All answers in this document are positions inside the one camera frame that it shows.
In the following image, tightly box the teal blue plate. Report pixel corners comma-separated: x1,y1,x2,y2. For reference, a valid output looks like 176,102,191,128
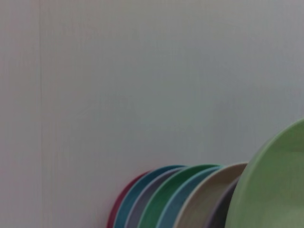
113,165,188,228

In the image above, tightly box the light green plate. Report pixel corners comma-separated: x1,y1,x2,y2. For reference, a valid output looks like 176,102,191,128
224,118,304,228

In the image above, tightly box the maroon red plate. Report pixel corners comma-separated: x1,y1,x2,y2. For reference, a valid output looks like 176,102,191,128
106,170,152,228

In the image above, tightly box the beige plate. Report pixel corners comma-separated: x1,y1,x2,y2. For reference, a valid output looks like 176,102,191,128
174,162,249,228

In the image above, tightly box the grey purple plate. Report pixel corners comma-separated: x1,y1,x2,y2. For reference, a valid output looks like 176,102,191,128
124,167,190,228

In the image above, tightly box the dark green plate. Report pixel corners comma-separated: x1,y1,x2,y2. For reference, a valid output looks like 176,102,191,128
137,164,221,228

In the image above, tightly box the light blue plate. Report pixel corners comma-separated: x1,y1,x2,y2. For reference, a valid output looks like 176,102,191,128
155,165,226,228

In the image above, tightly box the lavender plate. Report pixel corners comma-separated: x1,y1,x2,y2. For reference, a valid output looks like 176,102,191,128
205,177,243,228

